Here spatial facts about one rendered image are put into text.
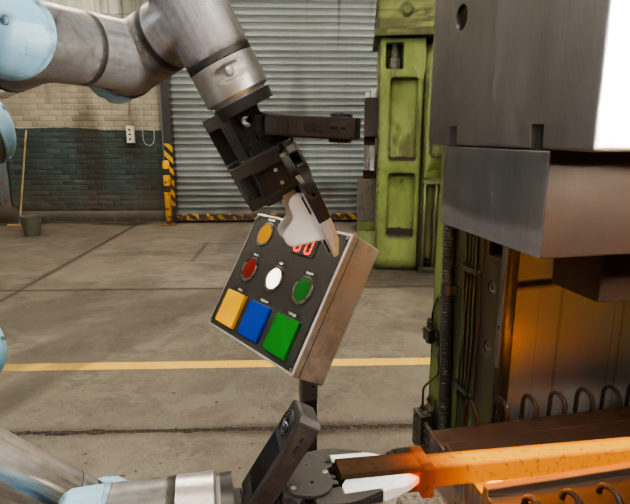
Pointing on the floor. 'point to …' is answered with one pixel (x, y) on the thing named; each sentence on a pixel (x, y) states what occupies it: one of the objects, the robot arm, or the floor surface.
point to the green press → (401, 142)
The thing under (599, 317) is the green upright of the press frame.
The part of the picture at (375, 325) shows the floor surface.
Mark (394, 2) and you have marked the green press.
